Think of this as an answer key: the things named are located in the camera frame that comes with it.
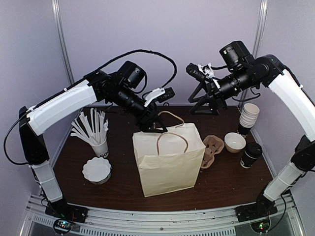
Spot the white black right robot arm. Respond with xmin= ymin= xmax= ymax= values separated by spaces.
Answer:
xmin=186 ymin=41 xmax=315 ymax=217

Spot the black plastic cup lid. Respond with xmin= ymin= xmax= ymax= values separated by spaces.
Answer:
xmin=245 ymin=142 xmax=262 ymax=159

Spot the cream paper bag with handles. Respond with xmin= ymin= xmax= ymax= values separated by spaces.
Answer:
xmin=132 ymin=117 xmax=206 ymax=197

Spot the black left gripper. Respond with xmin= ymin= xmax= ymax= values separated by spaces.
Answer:
xmin=108 ymin=85 xmax=168 ymax=134

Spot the stack of paper cups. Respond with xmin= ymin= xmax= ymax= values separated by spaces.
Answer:
xmin=237 ymin=103 xmax=260 ymax=138

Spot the right aluminium frame post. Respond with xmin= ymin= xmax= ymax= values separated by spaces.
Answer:
xmin=252 ymin=0 xmax=268 ymax=58

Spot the bundle of white wrapped straws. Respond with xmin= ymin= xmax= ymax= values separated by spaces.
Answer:
xmin=70 ymin=108 xmax=109 ymax=146

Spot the white round ceramic bowl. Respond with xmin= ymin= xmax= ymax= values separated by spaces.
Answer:
xmin=224 ymin=132 xmax=246 ymax=153

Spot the aluminium frame post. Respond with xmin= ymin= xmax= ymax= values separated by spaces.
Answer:
xmin=252 ymin=0 xmax=268 ymax=58
xmin=51 ymin=0 xmax=74 ymax=85

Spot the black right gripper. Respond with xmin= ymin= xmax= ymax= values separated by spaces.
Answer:
xmin=189 ymin=65 xmax=257 ymax=115

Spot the aluminium front rail base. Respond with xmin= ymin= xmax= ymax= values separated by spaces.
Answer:
xmin=17 ymin=193 xmax=307 ymax=236

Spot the brown pulp cup carrier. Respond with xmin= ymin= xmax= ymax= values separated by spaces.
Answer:
xmin=201 ymin=135 xmax=224 ymax=169

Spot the single black paper cup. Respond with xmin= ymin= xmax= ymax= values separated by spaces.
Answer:
xmin=240 ymin=151 xmax=260 ymax=169

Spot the paper cup holding straws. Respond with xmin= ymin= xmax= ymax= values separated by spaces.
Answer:
xmin=91 ymin=139 xmax=109 ymax=158

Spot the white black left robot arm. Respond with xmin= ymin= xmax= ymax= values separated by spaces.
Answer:
xmin=18 ymin=61 xmax=166 ymax=218

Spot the left aluminium frame post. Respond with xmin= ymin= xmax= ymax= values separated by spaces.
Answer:
xmin=51 ymin=0 xmax=74 ymax=85

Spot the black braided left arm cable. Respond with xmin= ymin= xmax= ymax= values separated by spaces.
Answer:
xmin=3 ymin=49 xmax=178 ymax=165

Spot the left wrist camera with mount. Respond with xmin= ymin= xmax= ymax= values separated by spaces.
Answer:
xmin=144 ymin=87 xmax=175 ymax=107

